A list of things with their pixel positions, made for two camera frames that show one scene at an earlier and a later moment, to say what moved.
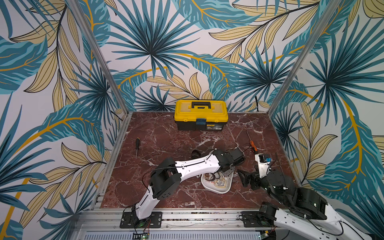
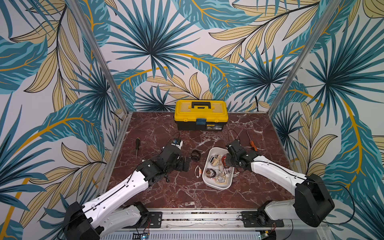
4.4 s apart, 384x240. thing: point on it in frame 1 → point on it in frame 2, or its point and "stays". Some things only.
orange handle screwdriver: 252,143 stays
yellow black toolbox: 201,115 stays
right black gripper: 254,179 → 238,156
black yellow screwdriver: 137,145 stays
